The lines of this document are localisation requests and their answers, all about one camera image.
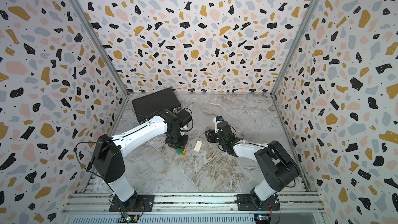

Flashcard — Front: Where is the white lego brick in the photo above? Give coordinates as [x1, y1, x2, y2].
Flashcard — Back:
[194, 141, 203, 152]

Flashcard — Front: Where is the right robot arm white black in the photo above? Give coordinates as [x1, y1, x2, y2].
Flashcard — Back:
[205, 118, 300, 209]

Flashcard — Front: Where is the aluminium mounting rail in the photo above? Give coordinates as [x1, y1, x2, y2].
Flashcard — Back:
[60, 192, 329, 224]

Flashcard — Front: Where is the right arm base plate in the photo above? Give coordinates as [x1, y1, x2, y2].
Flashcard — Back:
[236, 193, 280, 211]

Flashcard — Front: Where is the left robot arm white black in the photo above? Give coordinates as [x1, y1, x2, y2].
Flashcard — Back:
[91, 109, 193, 209]

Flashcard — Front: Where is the black briefcase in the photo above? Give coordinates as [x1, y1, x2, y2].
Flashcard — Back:
[132, 88, 181, 124]

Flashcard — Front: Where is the green lego brick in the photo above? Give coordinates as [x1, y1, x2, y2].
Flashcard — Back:
[176, 148, 186, 155]

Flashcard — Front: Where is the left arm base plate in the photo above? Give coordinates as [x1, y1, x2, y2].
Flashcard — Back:
[109, 194, 155, 213]

